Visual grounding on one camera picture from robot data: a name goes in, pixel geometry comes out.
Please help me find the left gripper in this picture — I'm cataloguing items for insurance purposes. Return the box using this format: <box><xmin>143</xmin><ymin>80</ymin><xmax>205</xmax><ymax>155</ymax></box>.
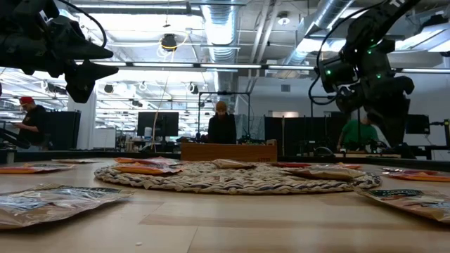
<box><xmin>0</xmin><ymin>20</ymin><xmax>120</xmax><ymax>104</ymax></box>

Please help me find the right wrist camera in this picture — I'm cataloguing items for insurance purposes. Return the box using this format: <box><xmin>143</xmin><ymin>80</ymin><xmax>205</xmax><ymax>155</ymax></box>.
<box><xmin>335</xmin><ymin>87</ymin><xmax>366</xmax><ymax>114</ymax></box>

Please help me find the small black monitor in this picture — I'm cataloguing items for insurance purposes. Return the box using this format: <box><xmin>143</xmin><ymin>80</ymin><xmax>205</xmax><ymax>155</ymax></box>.
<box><xmin>404</xmin><ymin>114</ymin><xmax>431</xmax><ymax>135</ymax></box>

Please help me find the black desk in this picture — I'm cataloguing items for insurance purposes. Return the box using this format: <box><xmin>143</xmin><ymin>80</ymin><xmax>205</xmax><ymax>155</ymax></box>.
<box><xmin>393</xmin><ymin>142</ymin><xmax>450</xmax><ymax>161</ymax></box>

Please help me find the overhead light bar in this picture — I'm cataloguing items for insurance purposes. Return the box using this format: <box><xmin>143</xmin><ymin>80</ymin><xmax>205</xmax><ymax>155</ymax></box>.
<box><xmin>73</xmin><ymin>60</ymin><xmax>450</xmax><ymax>74</ymax></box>

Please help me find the silver ventilation duct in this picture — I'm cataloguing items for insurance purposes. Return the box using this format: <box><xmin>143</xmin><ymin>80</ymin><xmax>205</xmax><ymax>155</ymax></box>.
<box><xmin>281</xmin><ymin>0</ymin><xmax>354</xmax><ymax>67</ymax></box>
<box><xmin>200</xmin><ymin>0</ymin><xmax>240</xmax><ymax>96</ymax></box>

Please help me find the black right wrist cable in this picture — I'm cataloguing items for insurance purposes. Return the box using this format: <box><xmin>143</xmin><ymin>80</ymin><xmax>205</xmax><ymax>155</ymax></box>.
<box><xmin>308</xmin><ymin>1</ymin><xmax>387</xmax><ymax>106</ymax></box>

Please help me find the wooden compartment box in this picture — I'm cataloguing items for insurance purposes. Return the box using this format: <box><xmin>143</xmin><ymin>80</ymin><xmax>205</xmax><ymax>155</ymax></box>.
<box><xmin>181</xmin><ymin>139</ymin><xmax>278</xmax><ymax>163</ymax></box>

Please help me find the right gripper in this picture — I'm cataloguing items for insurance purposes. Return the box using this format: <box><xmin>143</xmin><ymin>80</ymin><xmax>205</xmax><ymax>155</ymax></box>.
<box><xmin>365</xmin><ymin>75</ymin><xmax>416</xmax><ymax>148</ymax></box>

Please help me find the person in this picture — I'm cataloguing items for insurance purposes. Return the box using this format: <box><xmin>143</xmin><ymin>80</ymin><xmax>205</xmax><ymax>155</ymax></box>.
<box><xmin>336</xmin><ymin>114</ymin><xmax>380</xmax><ymax>153</ymax></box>
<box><xmin>207</xmin><ymin>100</ymin><xmax>238</xmax><ymax>145</ymax></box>
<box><xmin>13</xmin><ymin>96</ymin><xmax>49</xmax><ymax>150</ymax></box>

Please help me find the round woven placemat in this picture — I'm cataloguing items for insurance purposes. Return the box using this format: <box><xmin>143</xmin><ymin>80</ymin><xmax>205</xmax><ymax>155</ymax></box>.
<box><xmin>94</xmin><ymin>158</ymin><xmax>383</xmax><ymax>195</ymax></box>

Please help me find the white pillar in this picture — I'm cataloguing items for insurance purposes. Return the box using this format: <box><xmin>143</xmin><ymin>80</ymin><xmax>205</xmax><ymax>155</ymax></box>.
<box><xmin>67</xmin><ymin>80</ymin><xmax>98</xmax><ymax>151</ymax></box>

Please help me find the black computer monitor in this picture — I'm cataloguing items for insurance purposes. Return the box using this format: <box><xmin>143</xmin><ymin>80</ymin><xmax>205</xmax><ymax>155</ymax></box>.
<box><xmin>136</xmin><ymin>111</ymin><xmax>180</xmax><ymax>138</ymax></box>

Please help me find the black partition wall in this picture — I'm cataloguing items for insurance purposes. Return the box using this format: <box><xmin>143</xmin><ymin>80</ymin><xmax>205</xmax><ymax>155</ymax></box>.
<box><xmin>264</xmin><ymin>115</ymin><xmax>352</xmax><ymax>157</ymax></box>

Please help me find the black cabinet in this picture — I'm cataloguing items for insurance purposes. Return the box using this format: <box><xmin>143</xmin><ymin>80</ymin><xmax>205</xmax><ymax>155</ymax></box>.
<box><xmin>42</xmin><ymin>110</ymin><xmax>82</xmax><ymax>151</ymax></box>

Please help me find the beige tea packet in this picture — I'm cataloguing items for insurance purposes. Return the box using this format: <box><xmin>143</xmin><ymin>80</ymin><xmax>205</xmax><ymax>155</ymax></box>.
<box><xmin>354</xmin><ymin>188</ymin><xmax>450</xmax><ymax>225</ymax></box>
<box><xmin>0</xmin><ymin>182</ymin><xmax>135</xmax><ymax>231</ymax></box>
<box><xmin>281</xmin><ymin>165</ymin><xmax>367</xmax><ymax>181</ymax></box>
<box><xmin>51</xmin><ymin>158</ymin><xmax>101</xmax><ymax>164</ymax></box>
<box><xmin>210</xmin><ymin>158</ymin><xmax>257</xmax><ymax>170</ymax></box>

